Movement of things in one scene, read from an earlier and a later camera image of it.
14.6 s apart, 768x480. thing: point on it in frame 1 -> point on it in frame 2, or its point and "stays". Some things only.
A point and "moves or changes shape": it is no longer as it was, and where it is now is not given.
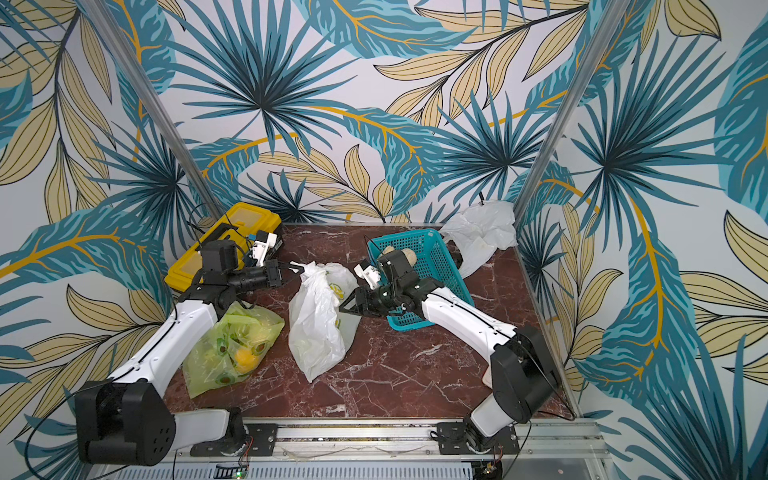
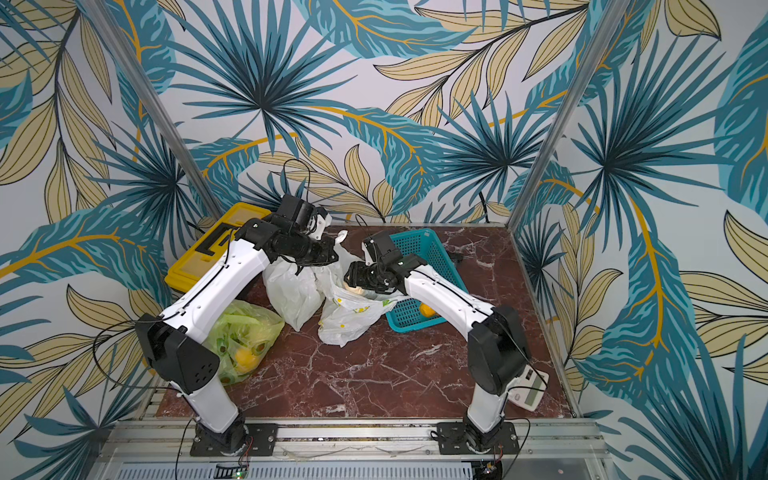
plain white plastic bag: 480,231 -> 299,290
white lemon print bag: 319,332 moves or changes shape
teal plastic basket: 435,262 stays
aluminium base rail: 377,449 stays
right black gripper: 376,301 -> 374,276
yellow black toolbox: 235,225 stays
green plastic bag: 230,347 stays
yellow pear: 245,361 stays
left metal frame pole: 170,133 stays
